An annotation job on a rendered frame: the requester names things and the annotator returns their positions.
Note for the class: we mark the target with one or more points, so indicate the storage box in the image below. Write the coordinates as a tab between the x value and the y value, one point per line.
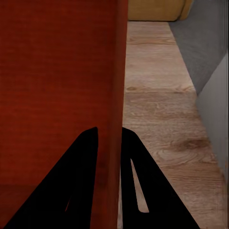
62	72

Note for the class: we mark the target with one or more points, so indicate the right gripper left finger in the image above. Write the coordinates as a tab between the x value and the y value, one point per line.
63	200

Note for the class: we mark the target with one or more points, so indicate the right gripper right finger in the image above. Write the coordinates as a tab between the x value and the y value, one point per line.
166	210

